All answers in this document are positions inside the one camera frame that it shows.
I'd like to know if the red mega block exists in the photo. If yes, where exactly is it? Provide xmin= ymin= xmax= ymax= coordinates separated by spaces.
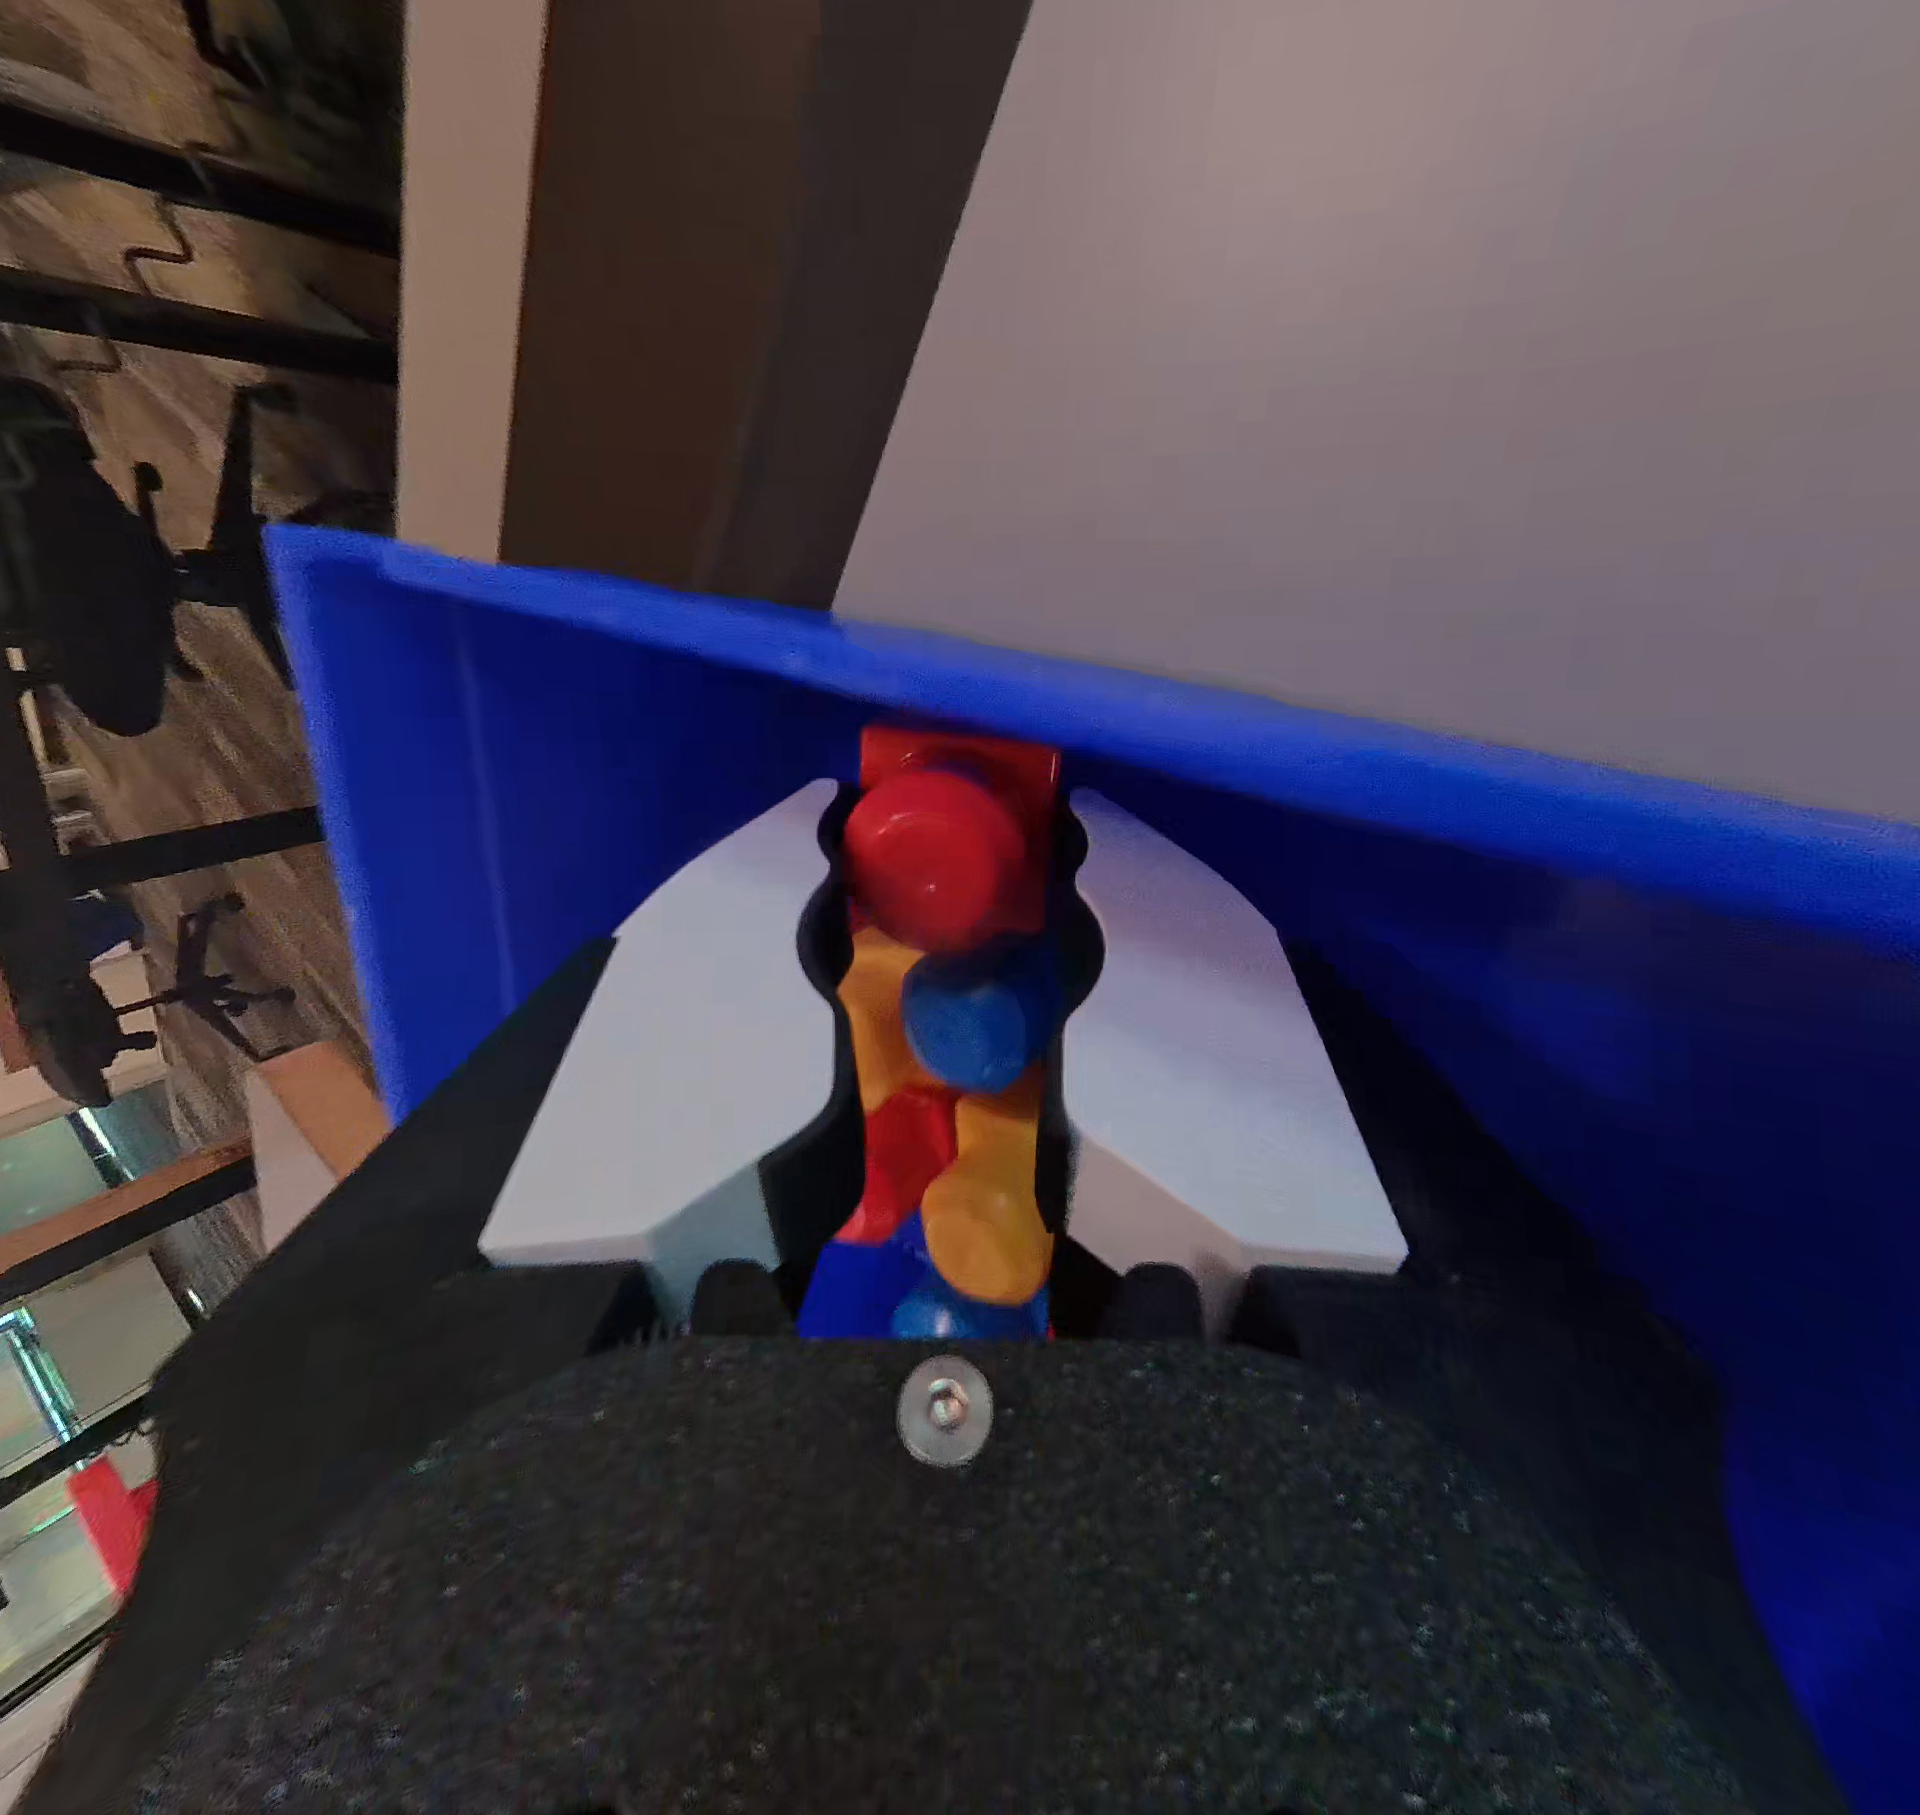
xmin=837 ymin=724 xmax=1071 ymax=956

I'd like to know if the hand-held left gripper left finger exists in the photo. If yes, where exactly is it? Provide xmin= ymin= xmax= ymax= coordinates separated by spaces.
xmin=479 ymin=782 xmax=871 ymax=1299

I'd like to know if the pile of mega blocks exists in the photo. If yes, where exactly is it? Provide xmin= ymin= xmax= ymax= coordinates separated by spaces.
xmin=794 ymin=929 xmax=1076 ymax=1348

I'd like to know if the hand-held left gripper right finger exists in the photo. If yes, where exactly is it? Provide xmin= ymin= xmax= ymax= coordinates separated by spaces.
xmin=1050 ymin=788 xmax=1411 ymax=1279

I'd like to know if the blue plastic bin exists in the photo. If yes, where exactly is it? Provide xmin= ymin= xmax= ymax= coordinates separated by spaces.
xmin=263 ymin=521 xmax=1920 ymax=1815

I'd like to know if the black office chair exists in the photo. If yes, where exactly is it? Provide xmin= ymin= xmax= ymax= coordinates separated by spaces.
xmin=0 ymin=376 xmax=302 ymax=743

